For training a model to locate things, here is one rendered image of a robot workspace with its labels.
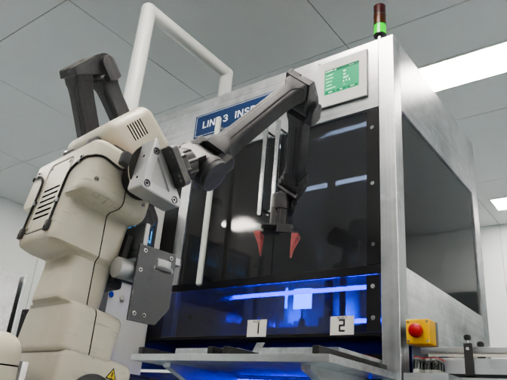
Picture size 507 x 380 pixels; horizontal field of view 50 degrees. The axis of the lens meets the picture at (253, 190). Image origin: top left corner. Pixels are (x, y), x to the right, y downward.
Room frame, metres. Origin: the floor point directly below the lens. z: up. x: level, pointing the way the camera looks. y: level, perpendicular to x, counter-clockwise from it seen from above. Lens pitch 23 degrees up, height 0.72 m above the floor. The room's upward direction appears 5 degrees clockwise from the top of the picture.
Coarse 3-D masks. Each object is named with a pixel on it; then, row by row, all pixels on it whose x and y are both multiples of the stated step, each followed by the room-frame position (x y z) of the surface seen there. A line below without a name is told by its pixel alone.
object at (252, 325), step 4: (248, 320) 1.99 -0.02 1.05; (252, 320) 1.98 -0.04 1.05; (256, 320) 1.97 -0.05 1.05; (260, 320) 1.96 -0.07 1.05; (264, 320) 1.95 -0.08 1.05; (248, 324) 1.99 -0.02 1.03; (252, 324) 1.98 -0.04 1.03; (256, 324) 1.97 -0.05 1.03; (260, 324) 1.96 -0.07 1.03; (264, 324) 1.95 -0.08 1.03; (248, 328) 1.99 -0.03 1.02; (252, 328) 1.98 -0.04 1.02; (256, 328) 1.97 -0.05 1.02; (260, 328) 1.96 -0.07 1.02; (264, 328) 1.95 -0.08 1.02; (248, 332) 1.99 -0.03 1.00; (252, 332) 1.98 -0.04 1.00; (256, 332) 1.97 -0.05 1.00; (260, 332) 1.96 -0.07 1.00; (264, 332) 1.95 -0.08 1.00; (248, 336) 1.99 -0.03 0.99; (252, 336) 1.98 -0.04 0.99; (256, 336) 1.97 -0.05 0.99; (260, 336) 1.96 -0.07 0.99; (264, 336) 1.95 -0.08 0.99
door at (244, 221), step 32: (256, 160) 2.02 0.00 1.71; (192, 192) 2.24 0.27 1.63; (224, 192) 2.12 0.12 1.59; (256, 192) 2.02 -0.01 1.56; (192, 224) 2.22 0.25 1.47; (224, 224) 2.11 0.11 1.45; (256, 224) 2.01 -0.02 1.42; (192, 256) 2.21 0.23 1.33; (224, 256) 2.10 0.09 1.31; (256, 256) 2.00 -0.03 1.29
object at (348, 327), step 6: (330, 318) 1.78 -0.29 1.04; (336, 318) 1.77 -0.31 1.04; (342, 318) 1.76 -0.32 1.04; (348, 318) 1.74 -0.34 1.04; (330, 324) 1.78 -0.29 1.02; (336, 324) 1.77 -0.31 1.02; (348, 324) 1.74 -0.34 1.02; (330, 330) 1.78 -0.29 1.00; (336, 330) 1.77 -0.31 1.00; (348, 330) 1.74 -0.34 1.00
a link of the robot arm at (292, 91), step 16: (288, 80) 1.15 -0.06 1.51; (304, 80) 1.14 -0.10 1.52; (272, 96) 1.13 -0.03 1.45; (288, 96) 1.14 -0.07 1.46; (304, 96) 1.17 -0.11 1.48; (256, 112) 1.12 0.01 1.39; (272, 112) 1.13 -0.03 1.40; (304, 112) 1.23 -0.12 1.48; (240, 128) 1.11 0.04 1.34; (256, 128) 1.13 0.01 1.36; (192, 144) 1.09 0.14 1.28; (208, 144) 1.11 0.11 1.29; (224, 144) 1.09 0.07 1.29; (240, 144) 1.12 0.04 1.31; (208, 160) 1.07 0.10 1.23; (224, 160) 1.09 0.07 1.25; (208, 176) 1.08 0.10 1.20; (224, 176) 1.13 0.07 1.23
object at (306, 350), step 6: (264, 348) 1.62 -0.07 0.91; (270, 348) 1.61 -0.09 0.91; (276, 348) 1.60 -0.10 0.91; (282, 348) 1.58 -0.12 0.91; (288, 348) 1.57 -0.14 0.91; (294, 348) 1.56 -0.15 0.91; (300, 348) 1.55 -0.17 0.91; (306, 348) 1.53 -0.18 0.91; (336, 348) 1.48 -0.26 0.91; (342, 348) 1.49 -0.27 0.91; (354, 354) 1.54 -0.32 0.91; (360, 354) 1.57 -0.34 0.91; (372, 360) 1.63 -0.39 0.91; (378, 360) 1.67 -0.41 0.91
